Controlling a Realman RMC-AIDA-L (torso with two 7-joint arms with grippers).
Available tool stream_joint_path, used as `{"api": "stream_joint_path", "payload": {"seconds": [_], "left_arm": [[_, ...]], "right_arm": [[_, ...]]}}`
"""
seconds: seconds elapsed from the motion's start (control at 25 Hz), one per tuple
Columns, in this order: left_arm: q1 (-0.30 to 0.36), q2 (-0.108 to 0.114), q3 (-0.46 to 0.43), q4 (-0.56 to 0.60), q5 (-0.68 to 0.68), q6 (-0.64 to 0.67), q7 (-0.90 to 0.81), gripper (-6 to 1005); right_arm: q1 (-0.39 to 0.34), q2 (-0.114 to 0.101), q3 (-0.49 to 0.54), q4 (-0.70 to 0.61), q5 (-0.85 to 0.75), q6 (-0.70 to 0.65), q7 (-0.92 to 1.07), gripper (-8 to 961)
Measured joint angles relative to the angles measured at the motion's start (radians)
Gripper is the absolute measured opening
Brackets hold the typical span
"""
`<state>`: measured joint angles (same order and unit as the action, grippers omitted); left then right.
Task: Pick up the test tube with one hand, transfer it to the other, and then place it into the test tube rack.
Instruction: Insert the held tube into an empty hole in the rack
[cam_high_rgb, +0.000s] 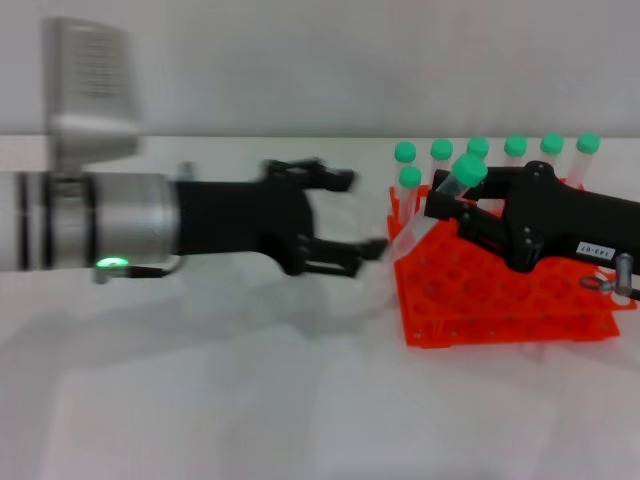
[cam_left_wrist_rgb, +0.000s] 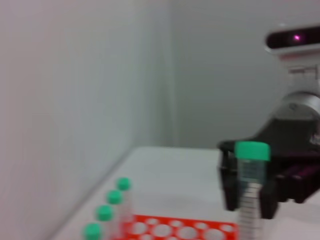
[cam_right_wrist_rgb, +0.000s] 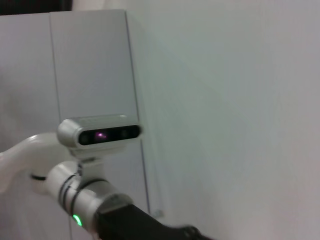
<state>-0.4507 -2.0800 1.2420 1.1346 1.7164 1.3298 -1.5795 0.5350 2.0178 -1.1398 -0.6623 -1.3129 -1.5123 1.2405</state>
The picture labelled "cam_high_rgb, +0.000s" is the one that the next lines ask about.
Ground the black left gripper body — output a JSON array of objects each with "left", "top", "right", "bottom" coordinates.
[{"left": 172, "top": 168, "right": 316, "bottom": 276}]

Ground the orange test tube rack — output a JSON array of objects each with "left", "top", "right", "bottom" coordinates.
[{"left": 387, "top": 182, "right": 639, "bottom": 350}]

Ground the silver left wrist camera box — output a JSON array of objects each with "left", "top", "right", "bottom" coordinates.
[{"left": 42, "top": 17, "right": 141, "bottom": 174}]

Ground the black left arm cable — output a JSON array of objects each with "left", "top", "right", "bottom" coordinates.
[{"left": 92, "top": 255, "right": 186, "bottom": 285}]

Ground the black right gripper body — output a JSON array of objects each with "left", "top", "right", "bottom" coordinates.
[{"left": 502, "top": 160, "right": 640, "bottom": 276}]

